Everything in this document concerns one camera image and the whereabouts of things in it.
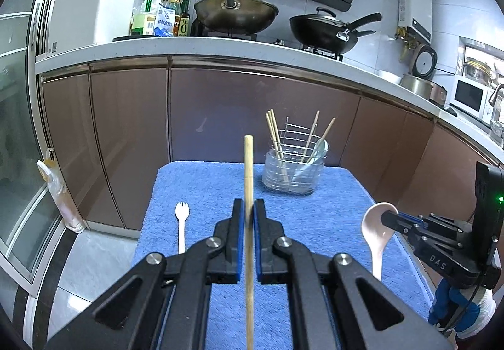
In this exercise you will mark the black gas stove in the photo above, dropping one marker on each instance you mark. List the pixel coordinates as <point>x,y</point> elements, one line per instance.
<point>275,43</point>

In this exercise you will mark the white water heater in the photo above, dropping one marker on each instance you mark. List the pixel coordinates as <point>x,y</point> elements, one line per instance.
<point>417,11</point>

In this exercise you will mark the black wok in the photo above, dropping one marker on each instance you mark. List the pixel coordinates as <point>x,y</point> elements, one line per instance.
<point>323,33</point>

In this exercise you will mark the dark bottle with yellow label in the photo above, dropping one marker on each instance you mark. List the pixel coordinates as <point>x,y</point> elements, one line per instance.
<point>184,25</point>

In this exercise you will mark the light blue ceramic spoon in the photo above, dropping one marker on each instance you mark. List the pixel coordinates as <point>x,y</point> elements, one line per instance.
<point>321,150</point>

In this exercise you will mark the black wok lid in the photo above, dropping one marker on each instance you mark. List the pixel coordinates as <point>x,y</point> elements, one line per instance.
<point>321,17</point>

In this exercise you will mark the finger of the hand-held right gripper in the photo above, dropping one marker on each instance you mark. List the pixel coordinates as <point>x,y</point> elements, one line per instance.
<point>391,219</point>
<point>415,234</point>

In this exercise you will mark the steel pot on microwave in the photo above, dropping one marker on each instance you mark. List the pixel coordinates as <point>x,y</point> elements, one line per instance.
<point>477,70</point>

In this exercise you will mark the rice cooker with open lid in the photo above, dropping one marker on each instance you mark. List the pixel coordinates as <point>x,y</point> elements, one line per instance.
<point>425,60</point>

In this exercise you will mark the brass gas valve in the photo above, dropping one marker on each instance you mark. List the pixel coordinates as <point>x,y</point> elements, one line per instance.
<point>407,43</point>

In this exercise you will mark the white microwave oven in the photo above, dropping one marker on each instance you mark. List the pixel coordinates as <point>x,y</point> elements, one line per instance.
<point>468,96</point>

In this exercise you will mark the white plastic fork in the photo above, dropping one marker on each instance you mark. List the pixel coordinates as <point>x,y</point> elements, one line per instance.
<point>181,232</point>

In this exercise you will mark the white and blue salt bag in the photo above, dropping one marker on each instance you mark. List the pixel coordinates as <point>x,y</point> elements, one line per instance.
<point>164,21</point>

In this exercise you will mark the wooden chopstick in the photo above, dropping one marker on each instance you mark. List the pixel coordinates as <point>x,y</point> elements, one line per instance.
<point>275,135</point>
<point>327,131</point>
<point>312,133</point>
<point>249,176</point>
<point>278,135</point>
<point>272,133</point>

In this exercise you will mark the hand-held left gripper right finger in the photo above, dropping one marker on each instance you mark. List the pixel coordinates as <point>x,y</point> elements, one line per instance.
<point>258,239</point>

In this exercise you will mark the metal inner cooking pot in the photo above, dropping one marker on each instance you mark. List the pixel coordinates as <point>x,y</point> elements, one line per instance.
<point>415,85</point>

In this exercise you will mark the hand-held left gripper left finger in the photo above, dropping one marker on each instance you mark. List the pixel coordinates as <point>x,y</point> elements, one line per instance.
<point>240,239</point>

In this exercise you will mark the blue towel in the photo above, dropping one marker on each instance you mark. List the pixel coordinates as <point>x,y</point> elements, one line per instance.
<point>204,192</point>

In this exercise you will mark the white bowl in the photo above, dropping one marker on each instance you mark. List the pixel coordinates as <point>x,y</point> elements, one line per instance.
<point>389,76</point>

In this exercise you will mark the brown lower kitchen cabinets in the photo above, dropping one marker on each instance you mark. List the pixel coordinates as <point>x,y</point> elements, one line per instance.
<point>130,137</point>

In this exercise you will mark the pink ceramic spoon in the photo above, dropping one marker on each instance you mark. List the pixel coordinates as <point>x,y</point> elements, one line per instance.
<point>372,228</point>

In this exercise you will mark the translucent plastic bag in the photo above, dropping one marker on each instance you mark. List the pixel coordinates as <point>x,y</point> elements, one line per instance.
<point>63,196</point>

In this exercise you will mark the metal kitchen faucet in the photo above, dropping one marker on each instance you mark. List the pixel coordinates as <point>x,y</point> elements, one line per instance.
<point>497,92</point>

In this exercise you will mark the glass sliding door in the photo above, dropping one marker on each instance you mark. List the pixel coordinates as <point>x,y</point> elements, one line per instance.
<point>19,98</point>

